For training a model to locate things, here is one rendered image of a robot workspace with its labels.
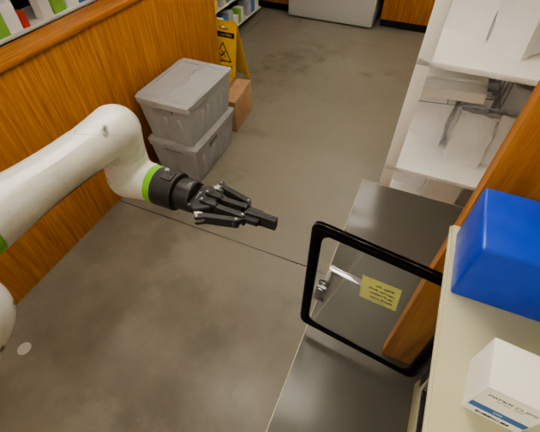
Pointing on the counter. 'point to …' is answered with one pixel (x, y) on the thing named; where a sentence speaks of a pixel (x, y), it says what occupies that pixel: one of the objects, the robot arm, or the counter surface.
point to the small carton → (510, 387)
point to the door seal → (377, 258)
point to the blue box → (509, 255)
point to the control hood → (497, 329)
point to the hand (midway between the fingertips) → (261, 219)
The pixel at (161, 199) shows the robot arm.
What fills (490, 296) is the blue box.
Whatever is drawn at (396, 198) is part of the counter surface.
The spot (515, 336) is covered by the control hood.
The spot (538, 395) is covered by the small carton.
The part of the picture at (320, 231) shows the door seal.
